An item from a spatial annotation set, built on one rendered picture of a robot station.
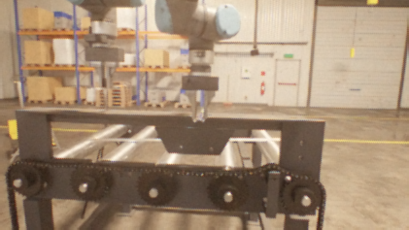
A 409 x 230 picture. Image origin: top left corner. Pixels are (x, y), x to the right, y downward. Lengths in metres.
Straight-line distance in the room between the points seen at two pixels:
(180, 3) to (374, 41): 11.72
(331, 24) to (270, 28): 2.68
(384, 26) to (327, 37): 2.47
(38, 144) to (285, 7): 10.35
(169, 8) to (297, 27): 10.25
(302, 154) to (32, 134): 1.18
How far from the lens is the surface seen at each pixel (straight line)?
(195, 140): 0.89
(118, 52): 0.81
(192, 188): 0.96
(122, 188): 1.05
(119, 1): 0.71
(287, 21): 10.61
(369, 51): 11.94
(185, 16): 0.55
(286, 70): 10.27
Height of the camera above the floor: 1.32
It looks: 7 degrees down
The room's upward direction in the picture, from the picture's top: 1 degrees clockwise
